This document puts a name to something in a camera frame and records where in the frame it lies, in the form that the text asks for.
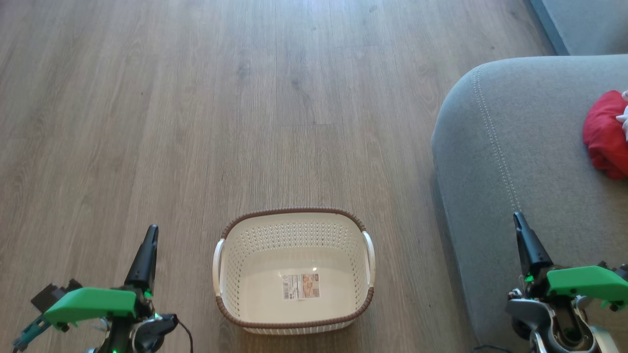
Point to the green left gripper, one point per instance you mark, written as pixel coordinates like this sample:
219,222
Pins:
93,304

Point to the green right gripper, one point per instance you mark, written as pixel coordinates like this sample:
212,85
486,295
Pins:
586,284

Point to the white and red garment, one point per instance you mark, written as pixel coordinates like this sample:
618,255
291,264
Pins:
624,115

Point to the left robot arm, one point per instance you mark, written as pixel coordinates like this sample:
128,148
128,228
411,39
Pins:
147,333

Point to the grey fabric sofa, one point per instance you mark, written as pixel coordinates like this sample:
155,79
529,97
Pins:
530,157

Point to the grey sofa side section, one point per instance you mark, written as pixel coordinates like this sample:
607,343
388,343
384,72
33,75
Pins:
588,24

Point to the white perforated laundry basket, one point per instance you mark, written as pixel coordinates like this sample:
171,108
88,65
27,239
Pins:
235,294

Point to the printed basket label sticker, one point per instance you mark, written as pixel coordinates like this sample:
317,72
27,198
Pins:
300,287

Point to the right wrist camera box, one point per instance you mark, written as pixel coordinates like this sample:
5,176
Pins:
622,272

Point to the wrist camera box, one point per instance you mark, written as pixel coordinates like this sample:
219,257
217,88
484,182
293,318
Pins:
51,294
622,272

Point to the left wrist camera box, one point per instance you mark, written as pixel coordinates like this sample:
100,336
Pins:
51,294

